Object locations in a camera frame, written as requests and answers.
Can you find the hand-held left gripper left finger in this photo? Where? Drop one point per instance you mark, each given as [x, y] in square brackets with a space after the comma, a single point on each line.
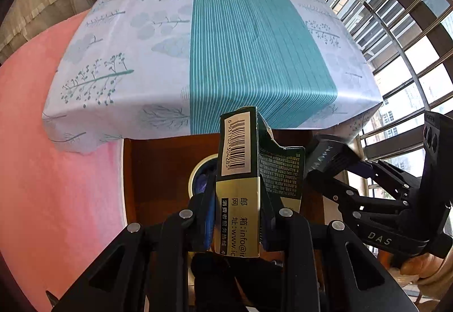
[209, 220]

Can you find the person's right leg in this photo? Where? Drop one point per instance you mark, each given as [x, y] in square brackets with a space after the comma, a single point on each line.
[254, 283]

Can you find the person's left leg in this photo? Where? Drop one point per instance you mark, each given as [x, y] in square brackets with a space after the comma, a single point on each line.
[212, 280]

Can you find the blue cream-rimmed trash bin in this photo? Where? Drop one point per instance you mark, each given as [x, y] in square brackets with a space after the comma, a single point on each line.
[194, 174]

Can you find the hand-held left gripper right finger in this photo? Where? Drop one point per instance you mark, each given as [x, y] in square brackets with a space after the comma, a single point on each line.
[272, 230]

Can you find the green gold cardboard box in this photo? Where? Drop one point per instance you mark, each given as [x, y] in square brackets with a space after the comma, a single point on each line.
[237, 213]

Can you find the leaf print teal tablecloth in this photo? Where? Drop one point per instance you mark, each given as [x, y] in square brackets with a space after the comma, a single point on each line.
[247, 50]

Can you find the person's right hand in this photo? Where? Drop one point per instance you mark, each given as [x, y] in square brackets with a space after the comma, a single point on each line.
[414, 267]

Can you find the person's leg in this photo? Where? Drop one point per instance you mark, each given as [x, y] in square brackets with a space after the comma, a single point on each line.
[212, 280]
[254, 283]

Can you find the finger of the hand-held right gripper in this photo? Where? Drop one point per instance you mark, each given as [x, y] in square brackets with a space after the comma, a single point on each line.
[354, 204]
[389, 174]

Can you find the metal window grille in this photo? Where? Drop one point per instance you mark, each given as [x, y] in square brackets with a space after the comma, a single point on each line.
[393, 147]

